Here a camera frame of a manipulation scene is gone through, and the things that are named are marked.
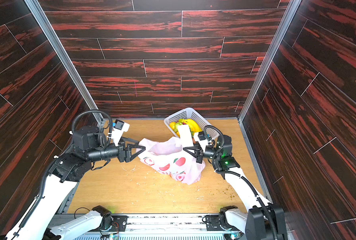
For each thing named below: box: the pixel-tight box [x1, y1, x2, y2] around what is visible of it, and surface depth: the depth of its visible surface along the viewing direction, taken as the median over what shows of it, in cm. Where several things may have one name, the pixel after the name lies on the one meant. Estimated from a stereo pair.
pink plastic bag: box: [136, 136, 206, 185], surface depth 76 cm
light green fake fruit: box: [173, 122, 183, 132], surface depth 106 cm
